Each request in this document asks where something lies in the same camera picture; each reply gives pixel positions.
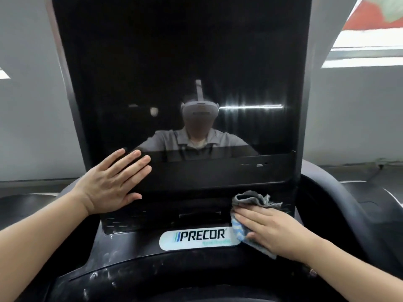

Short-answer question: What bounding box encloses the person's right hand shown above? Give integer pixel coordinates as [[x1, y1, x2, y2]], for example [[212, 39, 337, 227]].
[[234, 206, 316, 263]]

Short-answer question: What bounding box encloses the person's left hand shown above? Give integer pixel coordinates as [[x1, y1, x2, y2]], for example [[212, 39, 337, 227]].
[[72, 148, 153, 216]]

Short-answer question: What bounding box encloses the grey and blue cleaning cloth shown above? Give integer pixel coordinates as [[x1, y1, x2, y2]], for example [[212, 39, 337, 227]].
[[231, 191, 283, 260]]

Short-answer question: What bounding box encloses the person's right forearm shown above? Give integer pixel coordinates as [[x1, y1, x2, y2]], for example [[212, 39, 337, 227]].
[[296, 231, 403, 302]]

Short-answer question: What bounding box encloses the person's left forearm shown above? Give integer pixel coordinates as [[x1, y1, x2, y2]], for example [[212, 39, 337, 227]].
[[0, 193, 90, 302]]

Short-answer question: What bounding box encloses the white oval label sticker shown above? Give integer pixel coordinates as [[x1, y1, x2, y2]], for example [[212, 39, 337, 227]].
[[159, 227, 243, 251]]

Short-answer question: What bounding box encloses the black exercise machine console base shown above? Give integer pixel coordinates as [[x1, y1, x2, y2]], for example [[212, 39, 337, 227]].
[[0, 159, 403, 302]]

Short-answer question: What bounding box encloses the black exercise machine display screen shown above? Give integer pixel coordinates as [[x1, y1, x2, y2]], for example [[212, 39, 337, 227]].
[[52, 0, 312, 236]]

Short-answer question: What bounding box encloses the window with bright light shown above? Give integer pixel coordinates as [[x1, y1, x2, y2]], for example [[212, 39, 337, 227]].
[[321, 0, 403, 68]]

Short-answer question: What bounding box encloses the black curved handlebar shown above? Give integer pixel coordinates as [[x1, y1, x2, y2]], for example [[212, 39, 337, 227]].
[[298, 160, 403, 280]]

